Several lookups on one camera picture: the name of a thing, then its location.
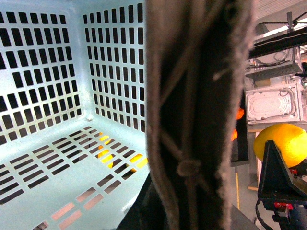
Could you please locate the left gripper felt left finger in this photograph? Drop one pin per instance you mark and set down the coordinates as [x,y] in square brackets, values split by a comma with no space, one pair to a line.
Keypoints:
[196,52]

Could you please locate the black triangular left gripper right finger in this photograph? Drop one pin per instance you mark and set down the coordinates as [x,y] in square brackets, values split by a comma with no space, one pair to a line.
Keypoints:
[280,185]

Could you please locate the yellow lemon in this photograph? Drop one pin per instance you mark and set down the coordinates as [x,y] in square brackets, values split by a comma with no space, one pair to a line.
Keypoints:
[290,139]

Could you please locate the teal plastic basket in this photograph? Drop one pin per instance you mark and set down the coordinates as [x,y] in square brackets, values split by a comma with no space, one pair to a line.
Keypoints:
[73,83]

